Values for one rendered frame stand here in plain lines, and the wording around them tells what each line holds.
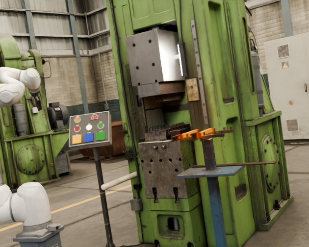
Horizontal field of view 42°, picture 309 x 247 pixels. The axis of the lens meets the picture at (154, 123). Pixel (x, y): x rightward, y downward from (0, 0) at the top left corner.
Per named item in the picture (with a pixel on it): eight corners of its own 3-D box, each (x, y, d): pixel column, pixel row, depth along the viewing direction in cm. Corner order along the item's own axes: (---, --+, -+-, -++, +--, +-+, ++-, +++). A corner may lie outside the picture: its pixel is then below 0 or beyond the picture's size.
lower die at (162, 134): (167, 139, 312) (165, 129, 312) (145, 141, 323) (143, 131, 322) (191, 132, 348) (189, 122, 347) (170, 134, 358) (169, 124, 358)
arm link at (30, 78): (42, 78, 282) (23, 75, 281) (40, 66, 268) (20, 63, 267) (39, 91, 277) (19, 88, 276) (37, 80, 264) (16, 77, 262)
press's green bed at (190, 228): (195, 259, 304) (187, 198, 302) (154, 255, 324) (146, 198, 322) (223, 233, 351) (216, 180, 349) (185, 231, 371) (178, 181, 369)
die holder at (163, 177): (187, 198, 302) (179, 139, 299) (145, 198, 322) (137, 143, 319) (217, 180, 349) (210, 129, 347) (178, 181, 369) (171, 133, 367)
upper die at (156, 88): (160, 94, 310) (158, 82, 310) (139, 97, 321) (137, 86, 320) (185, 91, 346) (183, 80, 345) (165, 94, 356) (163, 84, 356)
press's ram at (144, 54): (173, 79, 302) (166, 26, 300) (132, 86, 323) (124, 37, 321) (197, 78, 338) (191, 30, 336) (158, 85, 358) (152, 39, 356)
